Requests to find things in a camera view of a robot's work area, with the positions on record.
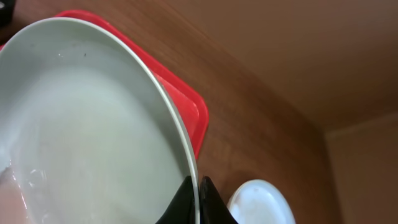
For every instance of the red plastic tray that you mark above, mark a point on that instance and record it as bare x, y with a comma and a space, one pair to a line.
79, 51

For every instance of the light blue plate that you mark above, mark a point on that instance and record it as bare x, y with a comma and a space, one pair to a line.
70, 162
258, 201

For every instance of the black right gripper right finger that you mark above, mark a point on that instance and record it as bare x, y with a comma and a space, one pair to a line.
212, 207

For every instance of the light blue plate top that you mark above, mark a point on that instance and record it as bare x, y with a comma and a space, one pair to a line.
70, 162

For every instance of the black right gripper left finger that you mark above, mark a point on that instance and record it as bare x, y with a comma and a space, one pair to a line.
181, 209

